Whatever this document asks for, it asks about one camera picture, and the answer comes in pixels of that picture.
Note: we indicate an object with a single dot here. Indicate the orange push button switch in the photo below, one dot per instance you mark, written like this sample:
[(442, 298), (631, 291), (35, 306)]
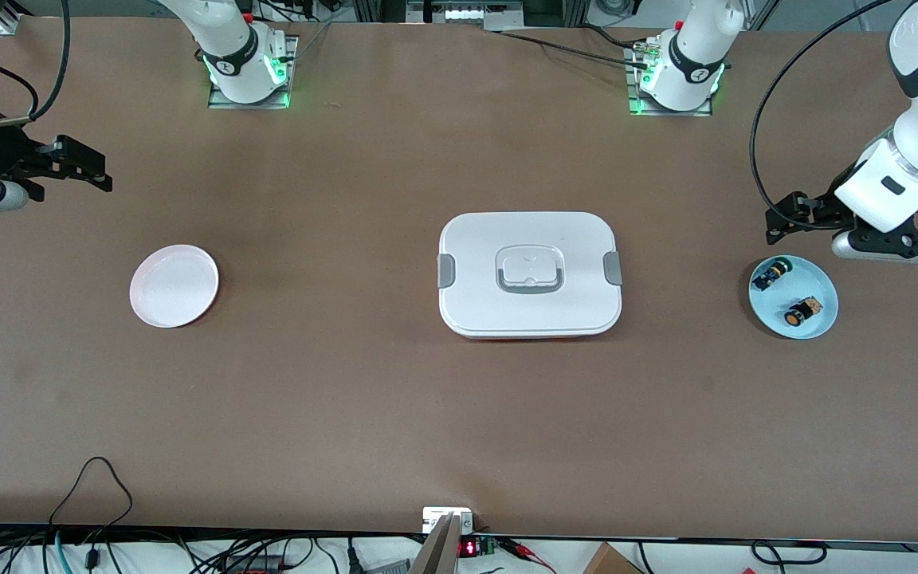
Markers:
[(802, 312)]

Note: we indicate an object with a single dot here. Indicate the white power strip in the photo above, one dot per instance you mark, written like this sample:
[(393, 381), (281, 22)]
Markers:
[(467, 12)]

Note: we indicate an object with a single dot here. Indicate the white round plate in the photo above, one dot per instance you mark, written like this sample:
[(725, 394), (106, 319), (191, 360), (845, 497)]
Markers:
[(174, 287)]

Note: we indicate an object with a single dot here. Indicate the green push button switch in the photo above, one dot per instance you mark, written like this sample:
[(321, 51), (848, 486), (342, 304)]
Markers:
[(770, 275)]

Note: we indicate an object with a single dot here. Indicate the light blue round plate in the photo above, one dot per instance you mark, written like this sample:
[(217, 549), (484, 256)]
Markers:
[(814, 283)]

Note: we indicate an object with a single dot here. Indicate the red black clip lead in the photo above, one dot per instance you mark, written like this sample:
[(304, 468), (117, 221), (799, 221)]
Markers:
[(524, 548)]

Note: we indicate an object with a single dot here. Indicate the small white block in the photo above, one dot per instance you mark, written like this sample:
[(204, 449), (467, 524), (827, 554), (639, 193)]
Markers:
[(435, 516)]

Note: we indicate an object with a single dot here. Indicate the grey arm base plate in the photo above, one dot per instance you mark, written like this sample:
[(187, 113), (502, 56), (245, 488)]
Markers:
[(216, 102), (698, 113)]

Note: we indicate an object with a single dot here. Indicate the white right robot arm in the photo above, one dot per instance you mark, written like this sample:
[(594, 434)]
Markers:
[(236, 48)]

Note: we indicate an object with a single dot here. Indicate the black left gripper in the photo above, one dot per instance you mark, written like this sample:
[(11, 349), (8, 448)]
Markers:
[(824, 209)]

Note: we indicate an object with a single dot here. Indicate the brown cardboard box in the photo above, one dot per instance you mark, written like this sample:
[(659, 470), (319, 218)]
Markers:
[(610, 562)]

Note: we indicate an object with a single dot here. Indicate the module with red display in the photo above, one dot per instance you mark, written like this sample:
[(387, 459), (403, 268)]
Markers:
[(468, 548)]

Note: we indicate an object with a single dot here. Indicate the grey box lid latch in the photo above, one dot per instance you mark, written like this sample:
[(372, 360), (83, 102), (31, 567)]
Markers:
[(613, 269), (446, 271)]

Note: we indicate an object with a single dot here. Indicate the grey aluminium bar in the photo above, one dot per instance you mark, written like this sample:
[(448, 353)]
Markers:
[(437, 550)]

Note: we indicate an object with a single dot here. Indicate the white lidded storage box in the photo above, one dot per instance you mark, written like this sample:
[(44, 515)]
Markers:
[(531, 315)]

